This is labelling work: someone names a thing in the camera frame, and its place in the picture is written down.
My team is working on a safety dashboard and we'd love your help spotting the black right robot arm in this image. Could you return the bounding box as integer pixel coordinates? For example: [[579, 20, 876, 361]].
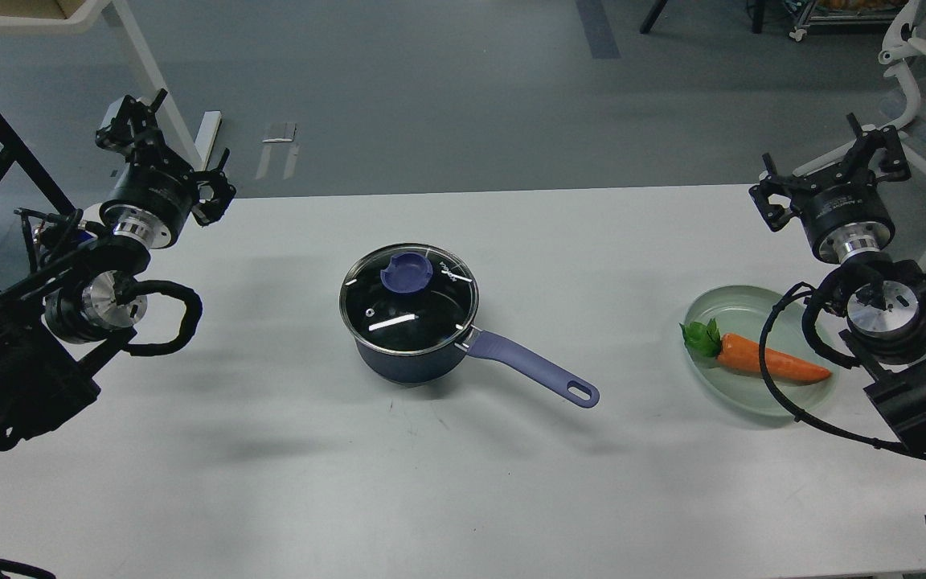
[[749, 115, 926, 462]]

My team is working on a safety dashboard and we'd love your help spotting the wheeled cart base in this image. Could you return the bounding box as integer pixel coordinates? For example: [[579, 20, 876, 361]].
[[781, 1, 908, 43]]

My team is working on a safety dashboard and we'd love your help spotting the blue saucepan with purple handle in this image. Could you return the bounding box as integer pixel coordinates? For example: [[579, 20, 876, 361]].
[[340, 244, 600, 409]]

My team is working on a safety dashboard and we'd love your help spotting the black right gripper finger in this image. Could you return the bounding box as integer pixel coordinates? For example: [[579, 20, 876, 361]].
[[749, 153, 813, 233], [833, 113, 912, 190]]

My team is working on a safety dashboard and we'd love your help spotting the white table leg frame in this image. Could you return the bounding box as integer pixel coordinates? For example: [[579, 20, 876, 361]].
[[0, 1, 222, 170]]

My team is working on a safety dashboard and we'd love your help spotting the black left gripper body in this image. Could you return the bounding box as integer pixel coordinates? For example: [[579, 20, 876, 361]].
[[99, 150, 198, 248]]

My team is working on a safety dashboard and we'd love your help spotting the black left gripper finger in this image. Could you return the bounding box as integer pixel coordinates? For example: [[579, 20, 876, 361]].
[[96, 89, 169, 166], [192, 148, 236, 227]]

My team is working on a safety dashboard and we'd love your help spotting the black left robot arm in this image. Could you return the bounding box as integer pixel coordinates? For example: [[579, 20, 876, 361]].
[[0, 88, 236, 578]]

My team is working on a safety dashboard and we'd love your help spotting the orange toy carrot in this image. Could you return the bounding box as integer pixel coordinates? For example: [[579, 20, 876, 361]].
[[679, 318, 833, 384]]

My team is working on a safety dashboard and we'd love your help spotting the pale green plate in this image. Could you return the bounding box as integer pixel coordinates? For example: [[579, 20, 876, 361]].
[[678, 285, 838, 419]]

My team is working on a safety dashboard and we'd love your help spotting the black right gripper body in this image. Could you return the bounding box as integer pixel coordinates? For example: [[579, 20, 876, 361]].
[[800, 184, 895, 264]]

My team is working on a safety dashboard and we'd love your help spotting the glass lid with purple knob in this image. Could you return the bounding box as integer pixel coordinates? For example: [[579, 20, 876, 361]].
[[338, 243, 479, 355]]

